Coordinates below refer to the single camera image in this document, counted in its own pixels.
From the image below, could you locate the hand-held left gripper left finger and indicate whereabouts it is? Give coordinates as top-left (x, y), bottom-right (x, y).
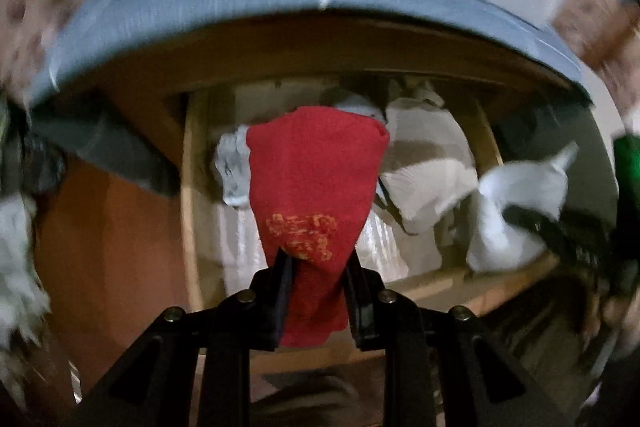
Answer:
top-left (65, 249), bottom-right (296, 427)

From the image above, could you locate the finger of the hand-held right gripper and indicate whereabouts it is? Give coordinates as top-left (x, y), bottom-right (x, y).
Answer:
top-left (502, 204), bottom-right (571, 253)

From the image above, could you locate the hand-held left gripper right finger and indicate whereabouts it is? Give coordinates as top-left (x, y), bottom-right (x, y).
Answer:
top-left (342, 252), bottom-right (571, 427)

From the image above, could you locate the wooden drawer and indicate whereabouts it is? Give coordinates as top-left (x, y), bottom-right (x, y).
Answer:
top-left (180, 77), bottom-right (561, 368)

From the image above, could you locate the red sock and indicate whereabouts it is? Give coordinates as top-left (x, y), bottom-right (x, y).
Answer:
top-left (245, 106), bottom-right (391, 348)

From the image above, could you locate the dark checked cloth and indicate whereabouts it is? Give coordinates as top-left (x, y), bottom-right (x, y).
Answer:
top-left (492, 99), bottom-right (603, 152)

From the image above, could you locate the white garment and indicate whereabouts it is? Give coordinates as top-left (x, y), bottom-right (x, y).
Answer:
top-left (380, 94), bottom-right (481, 235)

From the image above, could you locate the grey and white sock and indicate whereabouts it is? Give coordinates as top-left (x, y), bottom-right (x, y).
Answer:
top-left (214, 127), bottom-right (252, 208)

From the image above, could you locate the grey checked cloth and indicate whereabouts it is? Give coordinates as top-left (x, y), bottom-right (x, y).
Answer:
top-left (25, 102), bottom-right (181, 198)

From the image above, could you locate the white fluffy cloth at left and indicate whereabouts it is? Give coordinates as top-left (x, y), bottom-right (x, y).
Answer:
top-left (0, 192), bottom-right (51, 350)

